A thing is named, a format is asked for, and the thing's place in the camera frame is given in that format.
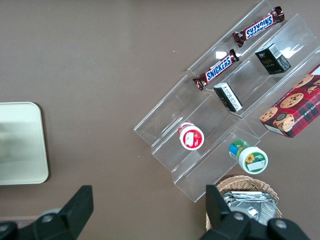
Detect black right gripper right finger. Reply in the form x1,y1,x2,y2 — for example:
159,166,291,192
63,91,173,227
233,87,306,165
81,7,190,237
199,184,311,240

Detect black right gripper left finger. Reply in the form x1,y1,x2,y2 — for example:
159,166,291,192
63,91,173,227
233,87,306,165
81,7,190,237
0,184,94,240

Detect light wicker basket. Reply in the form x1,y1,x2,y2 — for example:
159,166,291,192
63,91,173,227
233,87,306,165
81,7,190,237
205,174,283,232

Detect cream plastic tray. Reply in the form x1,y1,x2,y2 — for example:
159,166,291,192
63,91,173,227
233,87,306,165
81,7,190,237
0,101,49,186

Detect silver foil packets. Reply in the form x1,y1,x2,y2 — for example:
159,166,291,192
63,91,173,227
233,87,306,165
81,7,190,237
221,190,278,227

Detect green lid yogurt cup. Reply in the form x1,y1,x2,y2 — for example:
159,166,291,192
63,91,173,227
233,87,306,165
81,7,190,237
228,139,269,175

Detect red lid yogurt cup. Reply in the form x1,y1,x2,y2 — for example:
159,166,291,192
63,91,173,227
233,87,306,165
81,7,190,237
177,121,205,151

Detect clear acrylic tiered shelf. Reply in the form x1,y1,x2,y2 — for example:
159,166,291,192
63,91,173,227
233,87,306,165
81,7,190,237
133,0,320,204

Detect small black box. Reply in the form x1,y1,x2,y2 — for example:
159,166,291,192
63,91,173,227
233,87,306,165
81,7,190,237
254,42,292,76
212,81,244,113

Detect red tartan cookie box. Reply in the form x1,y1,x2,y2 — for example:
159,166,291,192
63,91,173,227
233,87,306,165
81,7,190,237
258,63,320,139

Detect Snickers chocolate bar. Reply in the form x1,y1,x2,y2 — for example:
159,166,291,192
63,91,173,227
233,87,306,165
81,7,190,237
192,48,240,91
232,6,286,49

